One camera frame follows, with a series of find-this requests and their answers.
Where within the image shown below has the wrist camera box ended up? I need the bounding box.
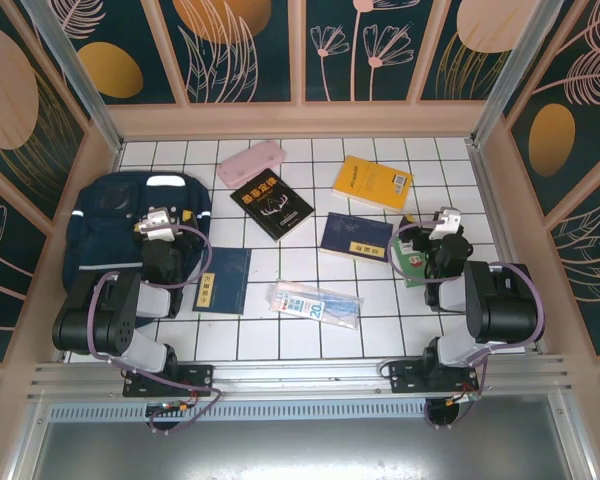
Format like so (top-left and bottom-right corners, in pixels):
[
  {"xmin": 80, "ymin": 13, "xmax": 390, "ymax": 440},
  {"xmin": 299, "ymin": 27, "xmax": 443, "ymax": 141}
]
[
  {"xmin": 428, "ymin": 208, "xmax": 463, "ymax": 240},
  {"xmin": 139, "ymin": 207, "xmax": 181, "ymax": 242}
]

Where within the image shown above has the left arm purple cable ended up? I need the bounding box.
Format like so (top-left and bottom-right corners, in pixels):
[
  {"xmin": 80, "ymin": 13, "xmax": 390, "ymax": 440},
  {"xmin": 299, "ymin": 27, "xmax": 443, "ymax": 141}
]
[{"xmin": 87, "ymin": 223, "xmax": 225, "ymax": 435}]

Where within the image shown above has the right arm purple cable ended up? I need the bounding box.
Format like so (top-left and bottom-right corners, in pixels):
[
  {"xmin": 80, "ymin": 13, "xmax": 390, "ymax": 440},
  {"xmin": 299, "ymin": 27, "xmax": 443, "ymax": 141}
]
[{"xmin": 387, "ymin": 223, "xmax": 547, "ymax": 431}]

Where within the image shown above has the navy blue backpack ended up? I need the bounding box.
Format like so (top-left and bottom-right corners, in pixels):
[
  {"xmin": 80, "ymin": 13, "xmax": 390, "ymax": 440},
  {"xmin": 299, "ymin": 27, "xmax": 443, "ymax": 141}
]
[{"xmin": 61, "ymin": 170, "xmax": 214, "ymax": 296}]

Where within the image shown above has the pink pencil case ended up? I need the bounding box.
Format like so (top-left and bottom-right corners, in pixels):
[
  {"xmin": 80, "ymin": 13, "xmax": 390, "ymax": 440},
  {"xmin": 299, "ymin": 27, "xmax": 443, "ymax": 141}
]
[{"xmin": 216, "ymin": 140, "xmax": 287, "ymax": 189}]

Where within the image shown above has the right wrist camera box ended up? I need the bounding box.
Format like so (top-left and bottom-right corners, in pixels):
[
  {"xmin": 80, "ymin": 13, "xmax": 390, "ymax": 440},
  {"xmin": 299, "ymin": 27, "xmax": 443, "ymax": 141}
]
[{"xmin": 428, "ymin": 208, "xmax": 463, "ymax": 240}]

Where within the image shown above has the ruler set clear bag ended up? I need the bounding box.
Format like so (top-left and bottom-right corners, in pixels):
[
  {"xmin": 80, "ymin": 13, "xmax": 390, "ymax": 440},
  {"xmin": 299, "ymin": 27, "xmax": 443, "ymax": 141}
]
[{"xmin": 266, "ymin": 280, "xmax": 365, "ymax": 331}]

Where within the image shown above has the aluminium corner post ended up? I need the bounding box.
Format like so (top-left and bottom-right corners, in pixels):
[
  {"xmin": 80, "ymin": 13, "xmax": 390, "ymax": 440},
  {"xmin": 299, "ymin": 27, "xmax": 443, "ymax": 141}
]
[
  {"xmin": 467, "ymin": 0, "xmax": 566, "ymax": 147},
  {"xmin": 19, "ymin": 0, "xmax": 126, "ymax": 154}
]

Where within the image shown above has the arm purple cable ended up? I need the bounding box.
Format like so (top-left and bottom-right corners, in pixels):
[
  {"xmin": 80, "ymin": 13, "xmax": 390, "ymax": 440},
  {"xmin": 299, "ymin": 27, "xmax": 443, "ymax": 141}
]
[
  {"xmin": 87, "ymin": 223, "xmax": 225, "ymax": 435},
  {"xmin": 387, "ymin": 223, "xmax": 547, "ymax": 431}
]

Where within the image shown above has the aluminium side rail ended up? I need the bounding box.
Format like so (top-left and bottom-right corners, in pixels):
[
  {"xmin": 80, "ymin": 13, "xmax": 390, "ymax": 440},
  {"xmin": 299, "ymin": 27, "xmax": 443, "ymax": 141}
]
[{"xmin": 467, "ymin": 142, "xmax": 549, "ymax": 356}]

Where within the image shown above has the green book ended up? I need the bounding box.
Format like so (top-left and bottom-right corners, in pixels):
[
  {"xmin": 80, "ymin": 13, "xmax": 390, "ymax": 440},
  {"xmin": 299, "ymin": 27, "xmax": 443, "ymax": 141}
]
[{"xmin": 390, "ymin": 233, "xmax": 431, "ymax": 289}]

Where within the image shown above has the thin navy notebook yellow label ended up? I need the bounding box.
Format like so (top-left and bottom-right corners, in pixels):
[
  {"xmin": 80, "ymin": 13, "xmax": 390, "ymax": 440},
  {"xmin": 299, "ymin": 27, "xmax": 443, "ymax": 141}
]
[{"xmin": 192, "ymin": 246, "xmax": 253, "ymax": 316}]

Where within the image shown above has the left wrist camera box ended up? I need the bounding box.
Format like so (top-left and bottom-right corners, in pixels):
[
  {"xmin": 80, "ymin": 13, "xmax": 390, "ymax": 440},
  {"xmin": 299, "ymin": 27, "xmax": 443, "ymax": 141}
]
[{"xmin": 139, "ymin": 207, "xmax": 181, "ymax": 242}]

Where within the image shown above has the thick navy book yellow label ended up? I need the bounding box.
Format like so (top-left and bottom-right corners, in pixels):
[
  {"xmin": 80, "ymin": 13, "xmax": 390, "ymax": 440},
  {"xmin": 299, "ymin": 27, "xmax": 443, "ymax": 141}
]
[{"xmin": 319, "ymin": 211, "xmax": 395, "ymax": 265}]

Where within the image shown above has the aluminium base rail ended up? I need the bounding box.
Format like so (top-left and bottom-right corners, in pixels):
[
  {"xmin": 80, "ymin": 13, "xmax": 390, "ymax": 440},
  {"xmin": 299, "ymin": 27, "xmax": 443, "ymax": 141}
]
[{"xmin": 27, "ymin": 355, "xmax": 581, "ymax": 404}]

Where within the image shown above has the black book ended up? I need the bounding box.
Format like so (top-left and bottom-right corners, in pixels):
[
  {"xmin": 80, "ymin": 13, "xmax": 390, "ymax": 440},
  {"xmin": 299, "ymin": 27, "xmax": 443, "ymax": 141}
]
[{"xmin": 229, "ymin": 168, "xmax": 315, "ymax": 244}]

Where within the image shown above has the perforated metal cable tray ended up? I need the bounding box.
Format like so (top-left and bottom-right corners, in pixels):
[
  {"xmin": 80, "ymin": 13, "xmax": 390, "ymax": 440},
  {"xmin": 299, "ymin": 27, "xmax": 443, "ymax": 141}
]
[{"xmin": 47, "ymin": 403, "xmax": 556, "ymax": 422}]

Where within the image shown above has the grey metal plate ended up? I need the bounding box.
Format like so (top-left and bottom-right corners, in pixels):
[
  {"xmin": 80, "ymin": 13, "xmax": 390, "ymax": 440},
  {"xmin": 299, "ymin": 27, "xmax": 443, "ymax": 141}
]
[{"xmin": 29, "ymin": 419, "xmax": 597, "ymax": 480}]

